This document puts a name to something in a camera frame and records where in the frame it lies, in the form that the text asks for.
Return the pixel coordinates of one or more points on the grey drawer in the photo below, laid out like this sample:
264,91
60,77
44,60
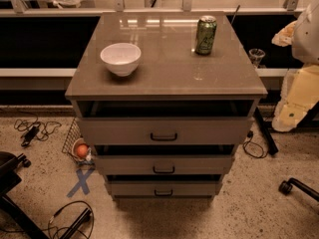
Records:
164,122
191,185
163,159

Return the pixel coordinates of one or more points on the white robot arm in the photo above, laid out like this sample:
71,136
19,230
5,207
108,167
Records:
300,88

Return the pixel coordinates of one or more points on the grey drawer cabinet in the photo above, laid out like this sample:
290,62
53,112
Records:
169,68

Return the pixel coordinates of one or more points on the white ceramic bowl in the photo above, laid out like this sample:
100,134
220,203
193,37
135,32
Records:
121,59

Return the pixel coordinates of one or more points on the orange ball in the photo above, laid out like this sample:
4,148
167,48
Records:
82,150

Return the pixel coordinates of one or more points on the green soda can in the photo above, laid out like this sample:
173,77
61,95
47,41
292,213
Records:
205,33

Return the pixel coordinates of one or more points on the blue tape cross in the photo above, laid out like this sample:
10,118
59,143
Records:
81,184

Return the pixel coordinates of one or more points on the clear glass cup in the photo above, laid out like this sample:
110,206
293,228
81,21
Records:
256,55

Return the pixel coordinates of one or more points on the black table leg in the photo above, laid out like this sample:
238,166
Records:
272,148

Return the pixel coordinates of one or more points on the black chair caster leg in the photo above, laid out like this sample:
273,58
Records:
286,186

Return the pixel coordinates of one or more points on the wire basket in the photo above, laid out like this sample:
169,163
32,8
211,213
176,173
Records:
73,137

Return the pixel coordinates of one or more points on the black power adapter with cable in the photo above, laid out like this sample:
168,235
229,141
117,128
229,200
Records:
32,128

